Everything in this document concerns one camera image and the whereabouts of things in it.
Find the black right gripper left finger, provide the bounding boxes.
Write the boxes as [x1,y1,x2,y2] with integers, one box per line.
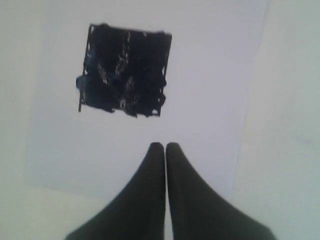
[66,142,165,240]

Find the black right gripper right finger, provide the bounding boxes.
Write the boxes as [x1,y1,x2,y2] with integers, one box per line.
[165,142,276,240]

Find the white paper with square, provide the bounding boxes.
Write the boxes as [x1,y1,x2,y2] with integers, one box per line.
[25,0,268,198]

